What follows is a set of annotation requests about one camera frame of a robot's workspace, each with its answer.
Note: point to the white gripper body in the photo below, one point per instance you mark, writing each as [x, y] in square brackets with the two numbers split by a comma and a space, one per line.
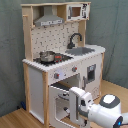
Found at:
[85, 101]

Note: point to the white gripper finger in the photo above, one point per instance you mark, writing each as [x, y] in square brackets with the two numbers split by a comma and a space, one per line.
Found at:
[75, 94]

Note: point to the white oven door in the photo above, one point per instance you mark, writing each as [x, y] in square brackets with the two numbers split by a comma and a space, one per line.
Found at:
[59, 109]

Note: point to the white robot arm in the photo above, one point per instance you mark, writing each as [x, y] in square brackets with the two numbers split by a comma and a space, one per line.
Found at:
[107, 113]

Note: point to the wooden toy kitchen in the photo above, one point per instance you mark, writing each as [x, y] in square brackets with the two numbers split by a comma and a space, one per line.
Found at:
[39, 78]

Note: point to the white cabinet door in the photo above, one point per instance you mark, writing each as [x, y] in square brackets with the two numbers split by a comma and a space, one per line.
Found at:
[90, 75]

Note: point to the black toy stovetop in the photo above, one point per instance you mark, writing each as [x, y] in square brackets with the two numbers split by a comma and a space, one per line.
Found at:
[57, 59]

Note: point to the grey toy sink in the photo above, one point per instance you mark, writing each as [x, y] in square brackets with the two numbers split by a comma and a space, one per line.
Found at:
[79, 51]

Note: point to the silver toy pot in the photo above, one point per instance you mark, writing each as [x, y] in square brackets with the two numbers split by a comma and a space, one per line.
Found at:
[47, 56]

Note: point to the black toy faucet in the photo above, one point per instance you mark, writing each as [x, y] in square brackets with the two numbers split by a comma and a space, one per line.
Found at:
[71, 43]

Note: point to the grey range hood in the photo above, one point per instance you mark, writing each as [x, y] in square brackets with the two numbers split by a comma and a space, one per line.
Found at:
[48, 18]

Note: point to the toy microwave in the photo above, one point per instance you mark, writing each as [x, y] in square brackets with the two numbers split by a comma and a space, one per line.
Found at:
[78, 11]

